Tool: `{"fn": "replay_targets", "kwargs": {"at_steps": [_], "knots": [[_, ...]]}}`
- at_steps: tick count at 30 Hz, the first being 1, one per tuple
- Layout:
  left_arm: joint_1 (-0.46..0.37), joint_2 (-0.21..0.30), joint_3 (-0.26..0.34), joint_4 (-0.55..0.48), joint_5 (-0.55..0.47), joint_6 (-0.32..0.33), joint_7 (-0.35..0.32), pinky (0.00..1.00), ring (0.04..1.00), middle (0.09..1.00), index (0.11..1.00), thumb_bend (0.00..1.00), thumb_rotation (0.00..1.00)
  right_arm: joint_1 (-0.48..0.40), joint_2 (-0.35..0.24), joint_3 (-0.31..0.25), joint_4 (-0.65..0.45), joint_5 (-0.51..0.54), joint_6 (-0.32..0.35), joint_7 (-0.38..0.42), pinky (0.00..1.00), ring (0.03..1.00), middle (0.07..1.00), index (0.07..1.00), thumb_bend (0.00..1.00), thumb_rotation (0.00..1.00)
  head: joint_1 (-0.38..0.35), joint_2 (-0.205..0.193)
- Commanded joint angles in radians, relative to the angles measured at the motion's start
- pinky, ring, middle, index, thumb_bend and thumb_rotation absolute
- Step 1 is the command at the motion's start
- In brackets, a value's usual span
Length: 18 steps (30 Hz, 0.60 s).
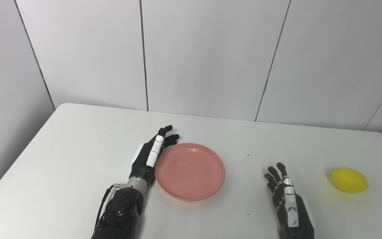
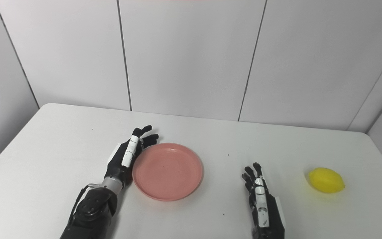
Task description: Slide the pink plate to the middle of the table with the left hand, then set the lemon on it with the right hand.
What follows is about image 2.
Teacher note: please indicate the yellow lemon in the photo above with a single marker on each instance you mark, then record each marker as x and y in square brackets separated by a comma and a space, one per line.
[326, 181]

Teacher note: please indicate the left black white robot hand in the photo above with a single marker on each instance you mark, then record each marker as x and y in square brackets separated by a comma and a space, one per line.
[128, 154]

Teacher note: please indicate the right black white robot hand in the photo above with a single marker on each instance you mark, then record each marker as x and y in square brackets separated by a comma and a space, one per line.
[262, 202]

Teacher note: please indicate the pink round plate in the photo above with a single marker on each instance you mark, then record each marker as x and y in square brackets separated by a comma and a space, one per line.
[167, 172]

